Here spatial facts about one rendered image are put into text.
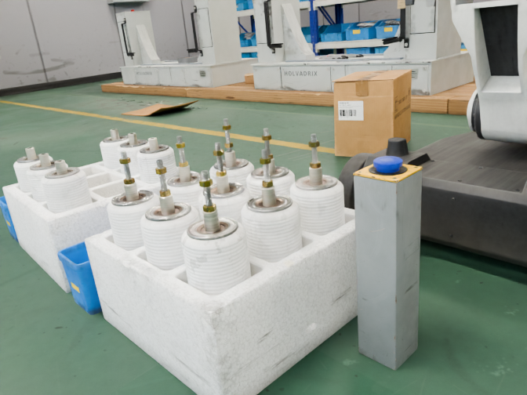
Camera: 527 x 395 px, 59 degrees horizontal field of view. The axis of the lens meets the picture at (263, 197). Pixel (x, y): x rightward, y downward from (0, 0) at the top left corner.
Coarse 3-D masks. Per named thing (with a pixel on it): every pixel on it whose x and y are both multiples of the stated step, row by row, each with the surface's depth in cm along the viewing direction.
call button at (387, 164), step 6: (384, 156) 67; (390, 156) 67; (378, 162) 64; (384, 162) 64; (390, 162) 64; (396, 162) 64; (378, 168) 64; (384, 168) 64; (390, 168) 64; (396, 168) 64
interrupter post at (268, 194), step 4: (264, 188) 73; (268, 188) 73; (272, 188) 73; (264, 192) 74; (268, 192) 73; (272, 192) 74; (264, 196) 74; (268, 196) 74; (272, 196) 74; (264, 200) 74; (268, 200) 74; (272, 200) 74; (264, 204) 74; (268, 204) 74; (272, 204) 74
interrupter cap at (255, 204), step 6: (252, 198) 77; (258, 198) 77; (276, 198) 77; (282, 198) 76; (288, 198) 76; (246, 204) 75; (252, 204) 75; (258, 204) 75; (276, 204) 75; (282, 204) 74; (288, 204) 73; (252, 210) 73; (258, 210) 72; (264, 210) 72; (270, 210) 72; (276, 210) 72
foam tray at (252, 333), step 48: (96, 240) 86; (336, 240) 77; (96, 288) 91; (144, 288) 73; (192, 288) 66; (240, 288) 65; (288, 288) 70; (336, 288) 80; (144, 336) 80; (192, 336) 66; (240, 336) 65; (288, 336) 73; (192, 384) 71; (240, 384) 67
